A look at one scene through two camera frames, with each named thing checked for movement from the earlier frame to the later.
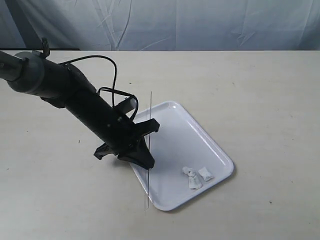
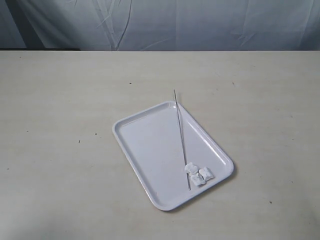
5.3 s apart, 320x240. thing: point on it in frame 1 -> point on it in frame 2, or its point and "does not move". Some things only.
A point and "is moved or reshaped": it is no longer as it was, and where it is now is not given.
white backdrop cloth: x=161 y=25 does not move
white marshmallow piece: x=187 y=170 is moved or reshaped
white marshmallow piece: x=194 y=182 is moved or reshaped
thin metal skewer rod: x=149 y=167 -> x=180 y=135
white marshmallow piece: x=206 y=176 does not move
